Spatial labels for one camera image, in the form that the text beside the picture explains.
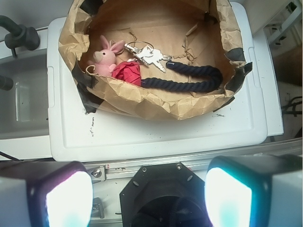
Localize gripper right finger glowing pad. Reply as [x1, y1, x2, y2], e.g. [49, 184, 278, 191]
[205, 155, 303, 227]

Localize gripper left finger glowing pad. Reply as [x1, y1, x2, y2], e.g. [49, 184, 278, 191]
[0, 161, 93, 227]

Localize dark blue rope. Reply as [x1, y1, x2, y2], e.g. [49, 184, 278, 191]
[141, 61, 223, 91]

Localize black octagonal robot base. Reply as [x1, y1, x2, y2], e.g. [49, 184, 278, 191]
[119, 163, 212, 227]

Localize white plastic bin lid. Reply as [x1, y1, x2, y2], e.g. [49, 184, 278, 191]
[46, 1, 269, 163]

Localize clear plastic container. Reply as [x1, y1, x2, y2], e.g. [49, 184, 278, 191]
[0, 54, 49, 140]

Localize red crumpled paper ball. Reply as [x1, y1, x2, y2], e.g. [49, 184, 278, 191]
[112, 61, 141, 86]

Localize silver corner bracket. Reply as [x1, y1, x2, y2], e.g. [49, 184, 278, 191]
[91, 197, 105, 219]

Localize aluminium extrusion rail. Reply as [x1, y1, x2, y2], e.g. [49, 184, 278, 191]
[84, 138, 303, 182]

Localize pink plush bunny keychain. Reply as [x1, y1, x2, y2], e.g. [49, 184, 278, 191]
[86, 35, 125, 77]

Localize black clamp handle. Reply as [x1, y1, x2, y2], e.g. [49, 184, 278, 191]
[0, 15, 40, 58]

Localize silver keys on ring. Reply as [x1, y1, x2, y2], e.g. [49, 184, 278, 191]
[124, 43, 173, 73]

